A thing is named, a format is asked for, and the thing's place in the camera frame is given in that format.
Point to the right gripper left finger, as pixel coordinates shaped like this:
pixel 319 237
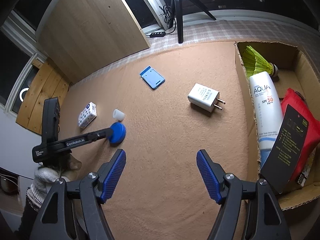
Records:
pixel 72 210

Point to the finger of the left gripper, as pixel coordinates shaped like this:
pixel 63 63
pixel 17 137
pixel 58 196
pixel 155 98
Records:
pixel 109 134

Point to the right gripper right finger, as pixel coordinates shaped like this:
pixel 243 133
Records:
pixel 264 217

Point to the blue round lid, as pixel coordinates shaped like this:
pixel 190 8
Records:
pixel 118 133

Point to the small white cap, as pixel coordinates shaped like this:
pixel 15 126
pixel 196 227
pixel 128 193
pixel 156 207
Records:
pixel 118 115

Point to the white tissue pack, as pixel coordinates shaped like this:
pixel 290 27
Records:
pixel 87 115

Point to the black package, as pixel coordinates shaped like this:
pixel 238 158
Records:
pixel 282 160

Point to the blue phone stand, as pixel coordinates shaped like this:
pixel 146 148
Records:
pixel 152 77

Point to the white sunscreen tube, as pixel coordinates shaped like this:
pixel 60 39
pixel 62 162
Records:
pixel 268 112

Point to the white power adapter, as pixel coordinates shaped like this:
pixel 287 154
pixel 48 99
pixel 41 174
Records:
pixel 205 97

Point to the red fabric pouch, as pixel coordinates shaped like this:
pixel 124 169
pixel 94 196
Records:
pixel 307 122

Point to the yellow green shuttlecock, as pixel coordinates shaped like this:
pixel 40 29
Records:
pixel 254 63

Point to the pine wood plank panel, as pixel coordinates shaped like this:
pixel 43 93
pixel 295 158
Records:
pixel 49 82

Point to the orange-brown blanket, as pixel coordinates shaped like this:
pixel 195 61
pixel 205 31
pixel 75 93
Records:
pixel 161 194

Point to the black power strip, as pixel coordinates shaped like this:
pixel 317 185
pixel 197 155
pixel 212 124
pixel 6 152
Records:
pixel 157 34

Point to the light wooden board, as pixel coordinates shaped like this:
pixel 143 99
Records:
pixel 83 36

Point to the cardboard box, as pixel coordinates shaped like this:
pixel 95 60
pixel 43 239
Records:
pixel 280 88

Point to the black tripod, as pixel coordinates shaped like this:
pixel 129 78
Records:
pixel 176 16

